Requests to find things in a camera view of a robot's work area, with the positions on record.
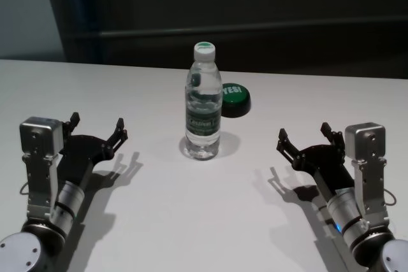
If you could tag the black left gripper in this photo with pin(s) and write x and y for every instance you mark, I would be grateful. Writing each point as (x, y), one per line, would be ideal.
(83, 157)

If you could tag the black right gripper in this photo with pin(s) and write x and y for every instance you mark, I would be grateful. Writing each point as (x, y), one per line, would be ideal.
(325, 163)

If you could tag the clear water bottle green label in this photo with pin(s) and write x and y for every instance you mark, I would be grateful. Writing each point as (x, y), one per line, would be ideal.
(204, 116)

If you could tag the green YES button black base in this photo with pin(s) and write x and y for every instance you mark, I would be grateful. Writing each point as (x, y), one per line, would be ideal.
(236, 97)

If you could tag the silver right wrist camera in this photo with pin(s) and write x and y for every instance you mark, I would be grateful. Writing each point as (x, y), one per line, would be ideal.
(366, 144)

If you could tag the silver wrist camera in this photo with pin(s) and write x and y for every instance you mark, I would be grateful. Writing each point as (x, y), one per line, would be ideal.
(39, 144)
(366, 144)

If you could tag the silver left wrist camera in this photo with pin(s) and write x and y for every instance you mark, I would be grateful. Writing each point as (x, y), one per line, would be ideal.
(39, 144)

